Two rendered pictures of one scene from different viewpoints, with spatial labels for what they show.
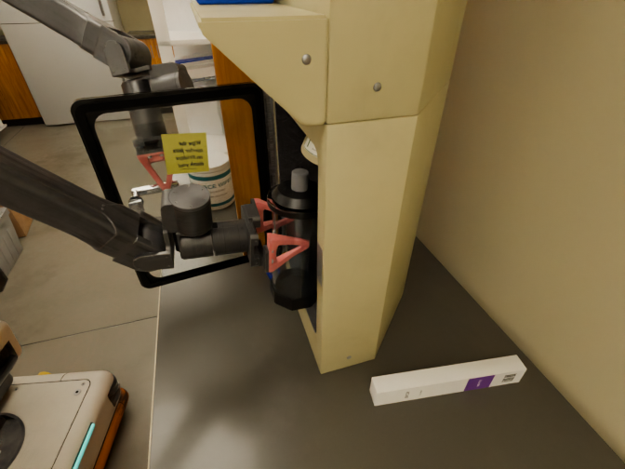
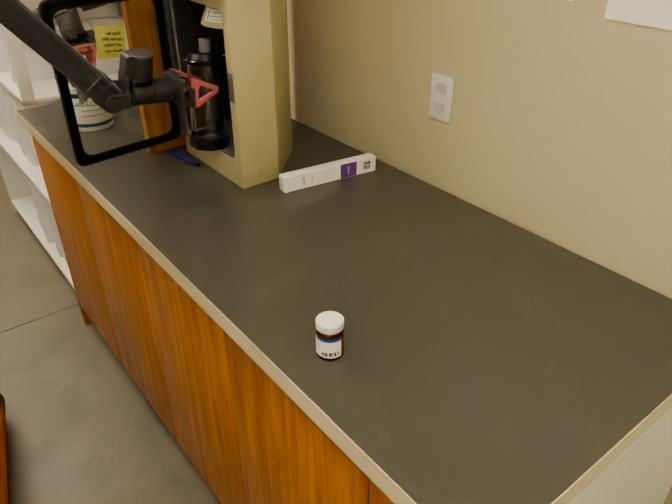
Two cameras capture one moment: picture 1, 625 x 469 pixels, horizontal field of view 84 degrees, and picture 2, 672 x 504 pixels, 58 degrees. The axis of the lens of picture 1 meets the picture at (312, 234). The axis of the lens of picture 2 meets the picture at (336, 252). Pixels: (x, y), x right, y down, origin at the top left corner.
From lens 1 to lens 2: 1.07 m
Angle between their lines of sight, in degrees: 18
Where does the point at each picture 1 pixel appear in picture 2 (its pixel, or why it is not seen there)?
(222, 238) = (160, 86)
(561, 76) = not seen: outside the picture
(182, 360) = (134, 201)
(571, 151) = (365, 13)
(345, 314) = (252, 128)
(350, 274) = (250, 92)
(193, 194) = (142, 52)
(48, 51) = not seen: outside the picture
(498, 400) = (362, 178)
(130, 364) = not seen: outside the picture
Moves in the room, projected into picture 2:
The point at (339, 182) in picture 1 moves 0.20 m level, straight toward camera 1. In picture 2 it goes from (236, 26) to (250, 47)
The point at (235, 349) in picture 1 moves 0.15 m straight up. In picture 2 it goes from (173, 191) to (164, 135)
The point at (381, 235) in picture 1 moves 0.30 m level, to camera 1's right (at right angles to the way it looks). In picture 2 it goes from (264, 63) to (379, 52)
